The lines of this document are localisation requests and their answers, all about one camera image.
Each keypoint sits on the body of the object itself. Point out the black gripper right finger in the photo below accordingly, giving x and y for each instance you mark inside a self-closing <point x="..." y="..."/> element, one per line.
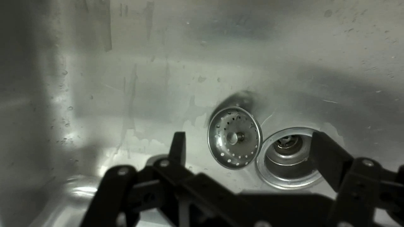
<point x="361" y="184"/>

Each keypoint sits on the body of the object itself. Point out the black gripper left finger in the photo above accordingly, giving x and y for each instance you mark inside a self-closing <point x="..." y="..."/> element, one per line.
<point x="166" y="184"/>

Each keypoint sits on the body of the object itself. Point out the silver sink strainer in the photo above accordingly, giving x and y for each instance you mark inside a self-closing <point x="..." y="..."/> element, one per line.
<point x="234" y="137"/>

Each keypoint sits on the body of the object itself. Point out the sink drain opening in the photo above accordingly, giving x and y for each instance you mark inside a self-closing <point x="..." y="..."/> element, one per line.
<point x="283" y="161"/>

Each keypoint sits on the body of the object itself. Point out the stainless steel sink basin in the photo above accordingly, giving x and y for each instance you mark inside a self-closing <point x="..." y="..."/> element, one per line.
<point x="87" y="84"/>

